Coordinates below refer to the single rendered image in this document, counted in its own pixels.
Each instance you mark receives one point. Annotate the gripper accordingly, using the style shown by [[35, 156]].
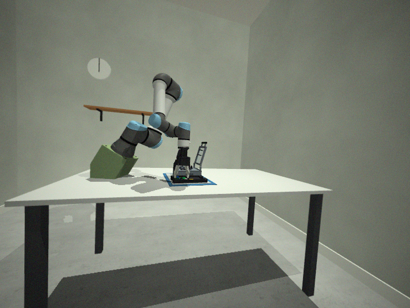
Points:
[[184, 161]]

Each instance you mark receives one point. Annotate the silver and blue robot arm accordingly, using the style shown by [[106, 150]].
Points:
[[166, 92]]

